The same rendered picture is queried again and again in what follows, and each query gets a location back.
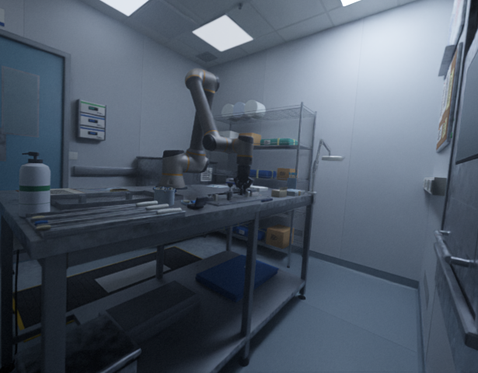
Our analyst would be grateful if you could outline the blue mat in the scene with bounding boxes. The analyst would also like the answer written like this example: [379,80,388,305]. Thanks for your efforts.
[195,253,280,302]

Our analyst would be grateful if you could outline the green wrapped packs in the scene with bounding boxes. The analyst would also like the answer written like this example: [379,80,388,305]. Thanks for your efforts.
[260,138,298,148]

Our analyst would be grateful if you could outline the orange framed notice board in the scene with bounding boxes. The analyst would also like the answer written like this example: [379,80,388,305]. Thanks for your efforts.
[435,41,465,154]

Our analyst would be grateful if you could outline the white pump bottle green band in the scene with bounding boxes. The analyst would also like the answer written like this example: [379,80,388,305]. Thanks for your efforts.
[18,151,52,217]

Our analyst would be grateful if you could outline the orange clipboard with paper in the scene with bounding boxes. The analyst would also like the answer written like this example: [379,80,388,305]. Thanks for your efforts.
[49,187,85,197]

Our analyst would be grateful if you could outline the small grey wall shelf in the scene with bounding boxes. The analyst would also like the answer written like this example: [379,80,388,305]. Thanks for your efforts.
[423,176,448,196]

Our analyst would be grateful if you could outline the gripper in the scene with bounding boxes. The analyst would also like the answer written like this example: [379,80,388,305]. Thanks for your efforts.
[233,155,255,195]

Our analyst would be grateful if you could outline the large cardboard box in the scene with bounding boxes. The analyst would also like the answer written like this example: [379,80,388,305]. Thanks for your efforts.
[266,226,294,248]

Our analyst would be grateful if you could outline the grey ribbed brush tray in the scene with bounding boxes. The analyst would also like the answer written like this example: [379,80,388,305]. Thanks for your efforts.
[26,201,187,235]

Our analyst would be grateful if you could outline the perforated steel instrument tray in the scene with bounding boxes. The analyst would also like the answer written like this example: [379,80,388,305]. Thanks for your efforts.
[51,188,156,208]

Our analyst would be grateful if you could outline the grey steel washer cabinet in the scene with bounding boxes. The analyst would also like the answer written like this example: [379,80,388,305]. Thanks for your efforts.
[431,0,478,353]

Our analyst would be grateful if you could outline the wire shelf unit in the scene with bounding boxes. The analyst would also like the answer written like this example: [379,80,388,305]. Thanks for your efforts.
[214,102,318,270]

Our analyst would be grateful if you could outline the blue door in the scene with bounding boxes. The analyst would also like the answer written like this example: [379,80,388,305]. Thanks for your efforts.
[0,26,72,271]

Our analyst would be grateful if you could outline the blue bins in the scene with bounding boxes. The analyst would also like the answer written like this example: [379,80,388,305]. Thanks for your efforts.
[232,225,267,241]

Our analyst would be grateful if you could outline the grey test cradle base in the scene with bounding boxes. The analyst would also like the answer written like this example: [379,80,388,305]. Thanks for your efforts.
[206,189,263,207]

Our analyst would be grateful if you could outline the dark grey mat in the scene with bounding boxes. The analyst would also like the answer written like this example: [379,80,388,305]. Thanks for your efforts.
[106,280,198,332]

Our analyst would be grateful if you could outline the grey cup of caps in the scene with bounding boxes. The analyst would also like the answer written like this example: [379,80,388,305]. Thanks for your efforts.
[152,185,176,207]

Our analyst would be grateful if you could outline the steel work bench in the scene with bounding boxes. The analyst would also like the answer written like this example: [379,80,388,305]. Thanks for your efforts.
[0,184,316,368]

